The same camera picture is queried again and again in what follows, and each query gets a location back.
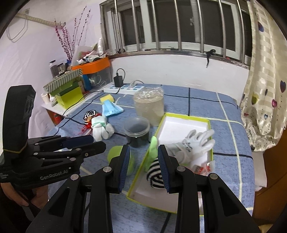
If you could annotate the blue face masks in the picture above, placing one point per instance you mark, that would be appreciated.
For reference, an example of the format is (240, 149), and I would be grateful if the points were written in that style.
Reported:
(110, 108)

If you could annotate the black charger with cable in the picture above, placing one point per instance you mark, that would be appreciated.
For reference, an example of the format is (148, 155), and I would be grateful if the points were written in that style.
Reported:
(119, 79)

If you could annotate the wooden wardrobe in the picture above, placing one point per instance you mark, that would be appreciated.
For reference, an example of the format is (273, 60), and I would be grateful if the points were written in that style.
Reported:
(271, 200)

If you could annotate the pink artificial flower branches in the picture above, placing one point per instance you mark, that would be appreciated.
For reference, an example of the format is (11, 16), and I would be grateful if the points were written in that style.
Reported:
(69, 41)

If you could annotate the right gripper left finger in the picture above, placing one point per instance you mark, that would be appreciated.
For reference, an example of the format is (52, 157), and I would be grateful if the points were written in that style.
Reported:
(84, 196)

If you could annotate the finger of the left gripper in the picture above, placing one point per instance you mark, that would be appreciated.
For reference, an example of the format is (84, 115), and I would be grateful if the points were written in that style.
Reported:
(84, 151)
(61, 141)

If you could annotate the heart patterned curtain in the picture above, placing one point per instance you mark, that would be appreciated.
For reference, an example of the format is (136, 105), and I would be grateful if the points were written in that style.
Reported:
(263, 105)

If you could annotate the person left hand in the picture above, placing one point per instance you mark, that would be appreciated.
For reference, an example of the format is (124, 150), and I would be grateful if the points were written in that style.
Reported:
(39, 200)

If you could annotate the orange lidded storage bin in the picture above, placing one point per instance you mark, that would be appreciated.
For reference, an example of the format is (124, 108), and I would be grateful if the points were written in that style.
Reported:
(93, 67)

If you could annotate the green striped box lid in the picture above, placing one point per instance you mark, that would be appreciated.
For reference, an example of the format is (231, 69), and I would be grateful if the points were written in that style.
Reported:
(62, 83)

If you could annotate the black white striped ball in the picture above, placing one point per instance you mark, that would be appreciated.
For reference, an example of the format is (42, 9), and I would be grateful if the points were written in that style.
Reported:
(89, 115)

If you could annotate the white green-trimmed sock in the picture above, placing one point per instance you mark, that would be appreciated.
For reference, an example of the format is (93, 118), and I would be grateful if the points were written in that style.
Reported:
(101, 129)

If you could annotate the yellow sponge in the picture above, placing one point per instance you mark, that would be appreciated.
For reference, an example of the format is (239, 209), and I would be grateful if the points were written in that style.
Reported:
(108, 97)

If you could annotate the red tassel ornament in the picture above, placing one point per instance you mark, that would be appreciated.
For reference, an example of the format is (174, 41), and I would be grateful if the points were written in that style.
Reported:
(87, 126)

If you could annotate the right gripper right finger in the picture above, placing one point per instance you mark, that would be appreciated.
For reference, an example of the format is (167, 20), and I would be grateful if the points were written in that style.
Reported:
(222, 210)

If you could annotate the window security bars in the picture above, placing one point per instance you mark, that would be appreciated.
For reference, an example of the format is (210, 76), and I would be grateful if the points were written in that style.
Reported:
(219, 28)

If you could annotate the grey work glove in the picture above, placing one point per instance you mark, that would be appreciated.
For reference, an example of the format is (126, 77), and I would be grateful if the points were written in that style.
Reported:
(194, 146)

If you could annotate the green white shallow box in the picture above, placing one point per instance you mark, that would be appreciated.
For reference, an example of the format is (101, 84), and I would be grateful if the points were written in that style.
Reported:
(173, 128)

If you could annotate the lime green cardboard box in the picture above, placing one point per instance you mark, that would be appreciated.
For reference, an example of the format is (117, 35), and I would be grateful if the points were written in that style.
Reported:
(70, 98)

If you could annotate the striped sock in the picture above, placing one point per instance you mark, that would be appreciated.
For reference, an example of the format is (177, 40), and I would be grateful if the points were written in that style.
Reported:
(154, 176)

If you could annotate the white power strip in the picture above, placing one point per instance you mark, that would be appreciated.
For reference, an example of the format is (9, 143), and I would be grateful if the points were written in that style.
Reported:
(125, 89)

